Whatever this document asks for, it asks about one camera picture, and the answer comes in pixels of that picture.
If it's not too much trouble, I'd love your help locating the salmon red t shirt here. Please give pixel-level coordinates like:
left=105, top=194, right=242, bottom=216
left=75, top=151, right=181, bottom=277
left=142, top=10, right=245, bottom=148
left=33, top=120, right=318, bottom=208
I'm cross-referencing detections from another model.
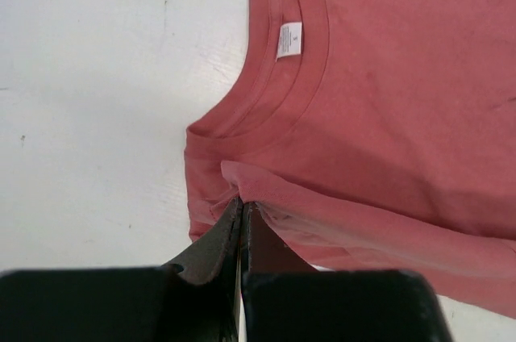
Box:
left=185, top=0, right=515, bottom=317

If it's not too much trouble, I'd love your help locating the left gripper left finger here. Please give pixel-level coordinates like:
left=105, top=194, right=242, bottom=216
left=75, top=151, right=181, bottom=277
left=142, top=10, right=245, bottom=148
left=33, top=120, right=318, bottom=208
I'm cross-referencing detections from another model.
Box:
left=1, top=198, right=243, bottom=341

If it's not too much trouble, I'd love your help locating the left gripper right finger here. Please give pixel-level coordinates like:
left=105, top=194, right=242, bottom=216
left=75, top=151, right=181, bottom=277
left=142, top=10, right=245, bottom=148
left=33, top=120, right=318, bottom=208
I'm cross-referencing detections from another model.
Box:
left=241, top=203, right=452, bottom=341

